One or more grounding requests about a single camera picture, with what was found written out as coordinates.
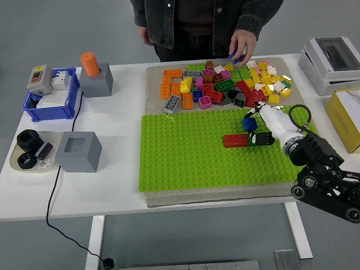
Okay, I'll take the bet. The person's right hand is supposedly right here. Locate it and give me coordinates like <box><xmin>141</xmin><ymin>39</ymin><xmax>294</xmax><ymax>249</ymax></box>
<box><xmin>138</xmin><ymin>25</ymin><xmax>155</xmax><ymax>46</ymax></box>

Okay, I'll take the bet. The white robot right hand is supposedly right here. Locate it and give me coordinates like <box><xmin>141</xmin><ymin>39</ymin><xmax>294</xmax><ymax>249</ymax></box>
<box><xmin>242</xmin><ymin>101</ymin><xmax>306</xmax><ymax>147</ymax></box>

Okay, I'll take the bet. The person's left hand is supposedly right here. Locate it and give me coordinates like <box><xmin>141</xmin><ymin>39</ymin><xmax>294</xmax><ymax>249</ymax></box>
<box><xmin>229</xmin><ymin>29</ymin><xmax>257</xmax><ymax>67</ymax></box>

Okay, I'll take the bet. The dark green long toy brick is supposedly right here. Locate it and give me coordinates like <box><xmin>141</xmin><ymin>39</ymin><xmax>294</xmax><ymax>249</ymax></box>
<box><xmin>247</xmin><ymin>132</ymin><xmax>275</xmax><ymax>147</ymax></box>
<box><xmin>213</xmin><ymin>79</ymin><xmax>236</xmax><ymax>92</ymax></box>

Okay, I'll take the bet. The large red toy brick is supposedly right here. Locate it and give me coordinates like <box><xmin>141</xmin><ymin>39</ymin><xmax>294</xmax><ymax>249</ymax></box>
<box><xmin>244</xmin><ymin>89</ymin><xmax>267</xmax><ymax>108</ymax></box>

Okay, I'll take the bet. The black and grey toy brick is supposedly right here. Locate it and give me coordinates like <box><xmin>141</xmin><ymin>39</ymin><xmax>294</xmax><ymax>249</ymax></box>
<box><xmin>233</xmin><ymin>93</ymin><xmax>247</xmax><ymax>109</ymax></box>

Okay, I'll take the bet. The red long toy brick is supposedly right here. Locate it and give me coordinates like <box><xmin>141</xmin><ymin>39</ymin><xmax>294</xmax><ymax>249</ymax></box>
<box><xmin>223</xmin><ymin>134</ymin><xmax>250</xmax><ymax>149</ymax></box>
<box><xmin>235</xmin><ymin>80</ymin><xmax>253</xmax><ymax>97</ymax></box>

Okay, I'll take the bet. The yellow curved toy brick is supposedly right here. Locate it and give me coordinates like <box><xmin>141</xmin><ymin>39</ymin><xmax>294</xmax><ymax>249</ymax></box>
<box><xmin>179</xmin><ymin>76</ymin><xmax>194</xmax><ymax>95</ymax></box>

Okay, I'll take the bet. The magenta square toy brick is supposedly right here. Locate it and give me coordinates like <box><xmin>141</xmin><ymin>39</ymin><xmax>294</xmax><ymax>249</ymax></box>
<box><xmin>198</xmin><ymin>96</ymin><xmax>213</xmax><ymax>111</ymax></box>

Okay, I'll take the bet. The lime green studded baseplate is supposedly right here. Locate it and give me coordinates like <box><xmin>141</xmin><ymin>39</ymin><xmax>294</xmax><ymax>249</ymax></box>
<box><xmin>137</xmin><ymin>104</ymin><xmax>317</xmax><ymax>192</ymax></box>

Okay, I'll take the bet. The person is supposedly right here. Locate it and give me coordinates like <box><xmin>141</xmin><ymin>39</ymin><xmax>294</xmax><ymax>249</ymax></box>
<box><xmin>129</xmin><ymin>0</ymin><xmax>285</xmax><ymax>67</ymax></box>

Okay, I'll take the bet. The orange cylinder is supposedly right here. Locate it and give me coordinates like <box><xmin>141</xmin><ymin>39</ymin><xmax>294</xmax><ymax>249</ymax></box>
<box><xmin>80</xmin><ymin>51</ymin><xmax>101</xmax><ymax>77</ymax></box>

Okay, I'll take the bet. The yellow cardboard box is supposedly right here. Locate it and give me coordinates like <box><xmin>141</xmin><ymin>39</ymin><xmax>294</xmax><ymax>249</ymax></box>
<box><xmin>325</xmin><ymin>89</ymin><xmax>360</xmax><ymax>154</ymax></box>

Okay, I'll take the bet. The grey block with round hole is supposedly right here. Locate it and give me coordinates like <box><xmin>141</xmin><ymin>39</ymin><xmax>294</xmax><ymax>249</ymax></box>
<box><xmin>79</xmin><ymin>63</ymin><xmax>114</xmax><ymax>98</ymax></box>

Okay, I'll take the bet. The white box with dark window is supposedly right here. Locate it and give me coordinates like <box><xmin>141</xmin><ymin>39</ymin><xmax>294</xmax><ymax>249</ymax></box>
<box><xmin>303</xmin><ymin>37</ymin><xmax>360</xmax><ymax>73</ymax></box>

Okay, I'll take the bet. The white circuit breaker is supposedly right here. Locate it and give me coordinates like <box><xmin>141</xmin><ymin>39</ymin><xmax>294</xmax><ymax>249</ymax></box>
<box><xmin>51</xmin><ymin>70</ymin><xmax>70</xmax><ymax>91</ymax></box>

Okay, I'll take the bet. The white table leg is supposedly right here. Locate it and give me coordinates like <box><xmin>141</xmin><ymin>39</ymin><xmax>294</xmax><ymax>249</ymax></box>
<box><xmin>283</xmin><ymin>202</ymin><xmax>313</xmax><ymax>259</ymax></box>
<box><xmin>85</xmin><ymin>215</ymin><xmax>106</xmax><ymax>270</ymax></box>

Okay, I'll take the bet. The blue plastic bin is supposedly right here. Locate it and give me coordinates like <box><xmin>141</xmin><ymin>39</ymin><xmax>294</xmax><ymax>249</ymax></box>
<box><xmin>22</xmin><ymin>67</ymin><xmax>81</xmax><ymax>122</ymax></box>

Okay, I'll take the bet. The small grey metal plate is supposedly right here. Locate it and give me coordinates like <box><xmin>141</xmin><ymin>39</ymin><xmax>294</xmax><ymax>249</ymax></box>
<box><xmin>274</xmin><ymin>249</ymin><xmax>299</xmax><ymax>270</ymax></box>

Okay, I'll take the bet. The beige tray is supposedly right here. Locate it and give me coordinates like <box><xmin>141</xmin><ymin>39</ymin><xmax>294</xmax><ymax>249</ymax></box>
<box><xmin>10</xmin><ymin>130</ymin><xmax>62</xmax><ymax>173</ymax></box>

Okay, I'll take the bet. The grey block with square hole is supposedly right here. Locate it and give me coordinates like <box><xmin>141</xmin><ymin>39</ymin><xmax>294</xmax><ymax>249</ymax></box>
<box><xmin>55</xmin><ymin>131</ymin><xmax>102</xmax><ymax>173</ymax></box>

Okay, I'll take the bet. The dark brown roller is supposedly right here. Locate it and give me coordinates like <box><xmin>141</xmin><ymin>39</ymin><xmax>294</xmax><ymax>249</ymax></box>
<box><xmin>35</xmin><ymin>142</ymin><xmax>54</xmax><ymax>159</ymax></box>

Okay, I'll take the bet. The large black nut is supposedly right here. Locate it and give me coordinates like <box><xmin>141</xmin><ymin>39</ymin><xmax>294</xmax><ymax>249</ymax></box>
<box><xmin>16</xmin><ymin>129</ymin><xmax>43</xmax><ymax>149</ymax></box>

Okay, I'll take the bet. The long grey metal plate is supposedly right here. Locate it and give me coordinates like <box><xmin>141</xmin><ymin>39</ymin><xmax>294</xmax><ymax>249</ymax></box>
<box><xmin>119</xmin><ymin>260</ymin><xmax>261</xmax><ymax>270</ymax></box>

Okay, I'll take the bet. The small black nut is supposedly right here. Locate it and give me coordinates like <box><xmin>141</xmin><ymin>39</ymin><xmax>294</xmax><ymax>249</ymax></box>
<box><xmin>17</xmin><ymin>153</ymin><xmax>38</xmax><ymax>170</ymax></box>

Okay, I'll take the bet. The black plug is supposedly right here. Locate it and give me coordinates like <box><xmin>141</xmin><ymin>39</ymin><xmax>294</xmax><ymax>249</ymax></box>
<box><xmin>101</xmin><ymin>257</ymin><xmax>116</xmax><ymax>270</ymax></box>

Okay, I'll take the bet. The white plastic enclosure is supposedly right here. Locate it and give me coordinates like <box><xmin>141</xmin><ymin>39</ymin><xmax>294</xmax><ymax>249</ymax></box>
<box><xmin>298</xmin><ymin>50</ymin><xmax>360</xmax><ymax>97</ymax></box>

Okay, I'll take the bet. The white switch plate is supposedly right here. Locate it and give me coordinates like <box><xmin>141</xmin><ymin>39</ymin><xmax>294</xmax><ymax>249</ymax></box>
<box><xmin>36</xmin><ymin>94</ymin><xmax>68</xmax><ymax>109</ymax></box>

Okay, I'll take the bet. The grey push-button switch box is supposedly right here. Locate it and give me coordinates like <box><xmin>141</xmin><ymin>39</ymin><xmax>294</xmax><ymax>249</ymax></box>
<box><xmin>27</xmin><ymin>64</ymin><xmax>54</xmax><ymax>95</ymax></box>

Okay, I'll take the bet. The black power cord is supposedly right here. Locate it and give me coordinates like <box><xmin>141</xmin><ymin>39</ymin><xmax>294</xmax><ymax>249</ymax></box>
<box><xmin>46</xmin><ymin>90</ymin><xmax>106</xmax><ymax>261</ymax></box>

